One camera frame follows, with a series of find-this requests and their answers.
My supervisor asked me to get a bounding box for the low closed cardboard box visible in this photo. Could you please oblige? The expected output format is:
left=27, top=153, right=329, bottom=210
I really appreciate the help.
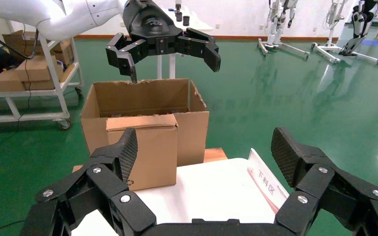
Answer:
left=0, top=69, right=26, bottom=92

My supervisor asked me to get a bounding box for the small cardboard box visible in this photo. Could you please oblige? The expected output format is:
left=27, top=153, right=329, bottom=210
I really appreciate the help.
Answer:
left=105, top=114, right=179, bottom=192

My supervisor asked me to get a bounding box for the tall black tool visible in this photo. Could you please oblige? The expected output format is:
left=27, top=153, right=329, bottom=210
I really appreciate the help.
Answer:
left=175, top=0, right=184, bottom=23

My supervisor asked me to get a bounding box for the flat thin cardboard box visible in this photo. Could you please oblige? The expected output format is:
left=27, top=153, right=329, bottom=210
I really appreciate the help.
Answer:
left=23, top=80, right=56, bottom=91

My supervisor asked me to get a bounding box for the white humanoid robot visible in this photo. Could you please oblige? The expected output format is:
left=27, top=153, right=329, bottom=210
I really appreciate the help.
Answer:
left=266, top=0, right=299, bottom=47

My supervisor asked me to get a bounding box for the white wheeled shelf cart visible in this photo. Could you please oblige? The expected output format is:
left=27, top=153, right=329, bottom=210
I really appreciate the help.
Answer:
left=0, top=19, right=85, bottom=131

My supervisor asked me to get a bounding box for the white pipe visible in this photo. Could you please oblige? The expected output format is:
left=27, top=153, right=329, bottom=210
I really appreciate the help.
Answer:
left=156, top=6, right=215, bottom=80

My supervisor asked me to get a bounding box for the acrylic sign with red print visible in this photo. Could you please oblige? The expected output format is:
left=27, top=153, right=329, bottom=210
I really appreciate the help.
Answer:
left=247, top=148, right=290, bottom=214

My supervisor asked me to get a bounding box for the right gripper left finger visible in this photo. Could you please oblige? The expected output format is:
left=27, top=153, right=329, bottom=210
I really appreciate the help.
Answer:
left=19, top=127, right=157, bottom=236

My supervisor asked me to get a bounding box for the open dark brown cardboard box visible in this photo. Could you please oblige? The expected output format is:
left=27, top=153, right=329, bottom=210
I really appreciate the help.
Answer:
left=2, top=30, right=75, bottom=66

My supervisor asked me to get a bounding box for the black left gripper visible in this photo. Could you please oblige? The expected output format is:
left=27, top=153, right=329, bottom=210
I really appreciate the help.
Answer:
left=105, top=0, right=221, bottom=84

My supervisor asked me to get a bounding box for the black humanoid robot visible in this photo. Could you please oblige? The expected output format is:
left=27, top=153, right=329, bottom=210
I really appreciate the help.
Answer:
left=338, top=0, right=378, bottom=57

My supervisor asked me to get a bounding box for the medium closed cardboard box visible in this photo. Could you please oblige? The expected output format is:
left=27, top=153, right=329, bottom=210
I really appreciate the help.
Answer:
left=15, top=55, right=64, bottom=83

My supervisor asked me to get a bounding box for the large open cardboard box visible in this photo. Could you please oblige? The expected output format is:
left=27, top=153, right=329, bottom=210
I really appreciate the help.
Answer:
left=80, top=78, right=210, bottom=167

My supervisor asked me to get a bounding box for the black floor cable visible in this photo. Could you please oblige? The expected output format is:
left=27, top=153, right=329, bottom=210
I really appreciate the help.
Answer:
left=0, top=219, right=25, bottom=236

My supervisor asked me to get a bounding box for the thin black hanging cable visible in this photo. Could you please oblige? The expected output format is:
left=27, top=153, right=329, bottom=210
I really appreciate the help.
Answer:
left=17, top=23, right=33, bottom=123

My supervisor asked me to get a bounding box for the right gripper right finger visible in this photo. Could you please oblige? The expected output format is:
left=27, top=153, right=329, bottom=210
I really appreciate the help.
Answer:
left=270, top=127, right=378, bottom=236

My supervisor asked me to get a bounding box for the white robot support stand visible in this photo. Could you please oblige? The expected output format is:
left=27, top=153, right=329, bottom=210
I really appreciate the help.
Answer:
left=311, top=0, right=378, bottom=65
left=257, top=0, right=311, bottom=62

